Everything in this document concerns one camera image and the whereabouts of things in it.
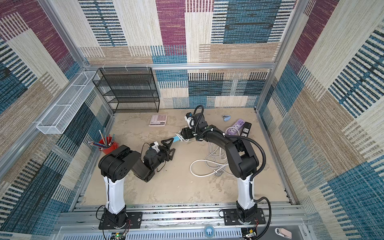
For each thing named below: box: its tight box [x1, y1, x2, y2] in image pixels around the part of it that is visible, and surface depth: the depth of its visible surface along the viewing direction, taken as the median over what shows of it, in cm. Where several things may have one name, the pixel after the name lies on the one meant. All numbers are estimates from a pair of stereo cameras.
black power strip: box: [241, 121, 252, 138], surface depth 107 cm
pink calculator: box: [148, 114, 168, 127], surface depth 114 cm
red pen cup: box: [98, 136, 120, 155], surface depth 93 cm
